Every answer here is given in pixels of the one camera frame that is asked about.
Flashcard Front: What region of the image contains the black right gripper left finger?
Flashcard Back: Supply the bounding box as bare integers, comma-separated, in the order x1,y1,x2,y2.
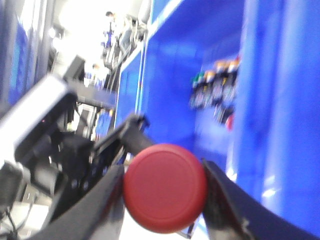
30,165,125,240

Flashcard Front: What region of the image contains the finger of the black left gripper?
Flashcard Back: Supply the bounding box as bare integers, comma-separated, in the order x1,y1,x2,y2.
93,113,155,155

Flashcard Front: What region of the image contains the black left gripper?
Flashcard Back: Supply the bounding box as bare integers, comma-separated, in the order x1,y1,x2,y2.
0,75,124,218

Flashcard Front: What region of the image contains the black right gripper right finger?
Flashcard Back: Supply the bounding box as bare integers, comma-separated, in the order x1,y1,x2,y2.
202,160,318,240

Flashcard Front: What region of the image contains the red push button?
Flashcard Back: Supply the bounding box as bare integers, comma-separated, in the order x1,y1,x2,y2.
123,144,208,234

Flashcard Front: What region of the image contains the blue source crate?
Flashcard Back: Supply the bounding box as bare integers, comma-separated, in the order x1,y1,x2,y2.
115,0,320,239

